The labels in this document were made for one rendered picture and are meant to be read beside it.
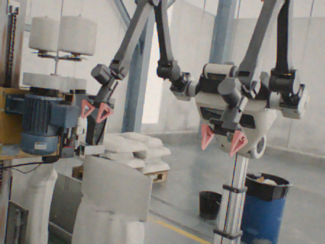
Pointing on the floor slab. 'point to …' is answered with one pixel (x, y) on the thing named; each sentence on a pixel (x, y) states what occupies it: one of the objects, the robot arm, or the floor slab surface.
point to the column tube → (10, 88)
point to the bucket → (209, 204)
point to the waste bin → (263, 208)
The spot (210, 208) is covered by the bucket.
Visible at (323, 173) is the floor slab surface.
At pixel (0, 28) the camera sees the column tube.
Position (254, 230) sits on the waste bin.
